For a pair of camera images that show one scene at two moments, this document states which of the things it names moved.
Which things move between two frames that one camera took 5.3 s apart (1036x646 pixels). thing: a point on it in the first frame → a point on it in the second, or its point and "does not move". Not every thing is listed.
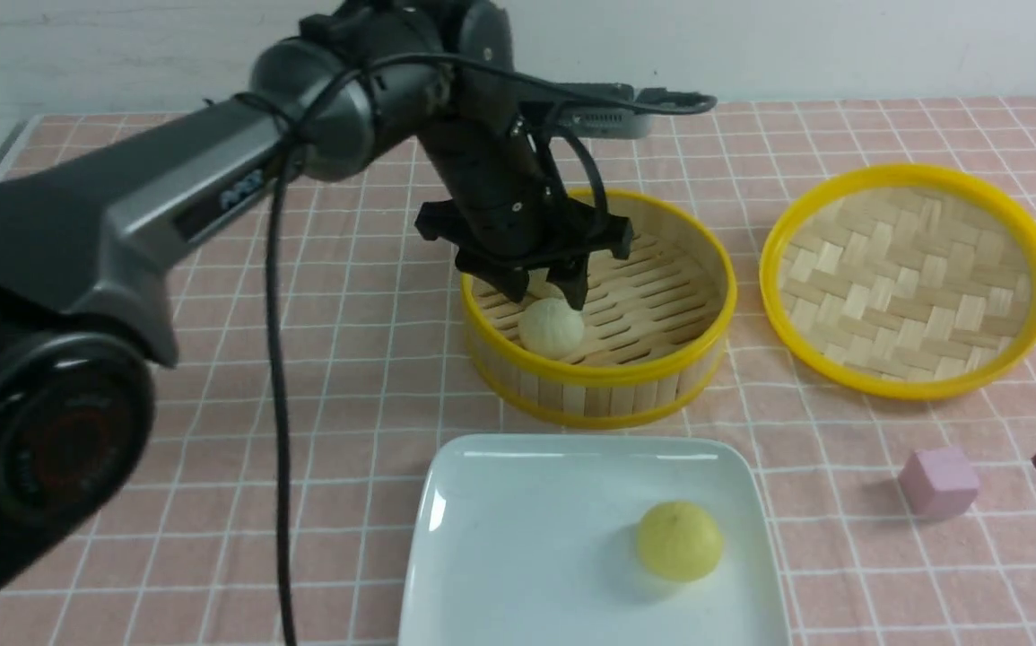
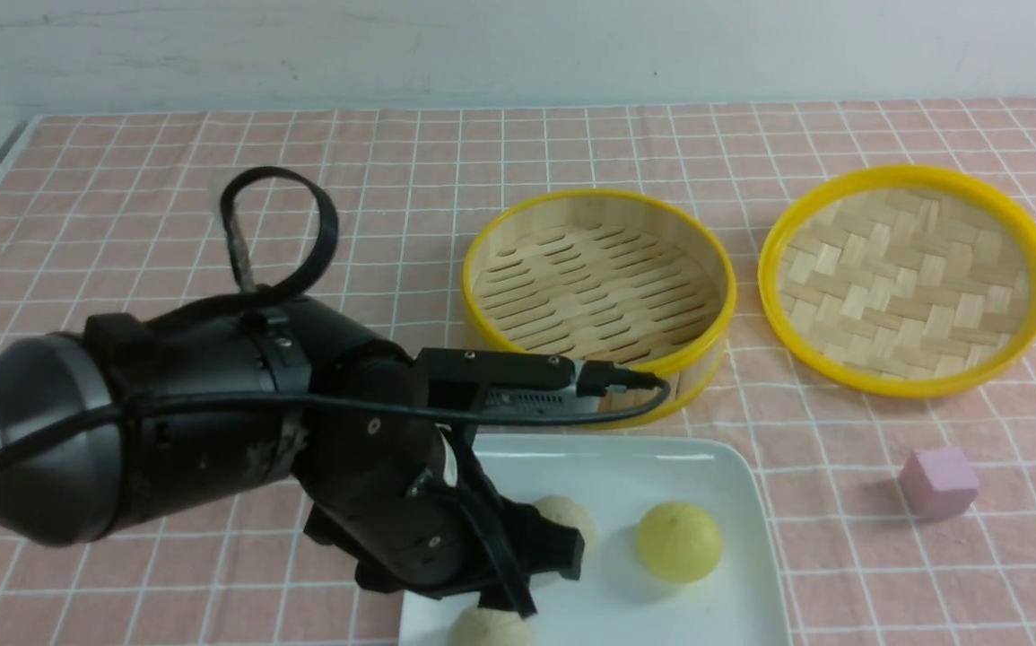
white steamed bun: (537, 283) → (569, 512)
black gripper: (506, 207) → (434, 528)
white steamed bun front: (551, 328) → (489, 626)
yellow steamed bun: (679, 541) does not move
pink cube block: (939, 483) does not move
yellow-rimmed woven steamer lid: (905, 282) does not move
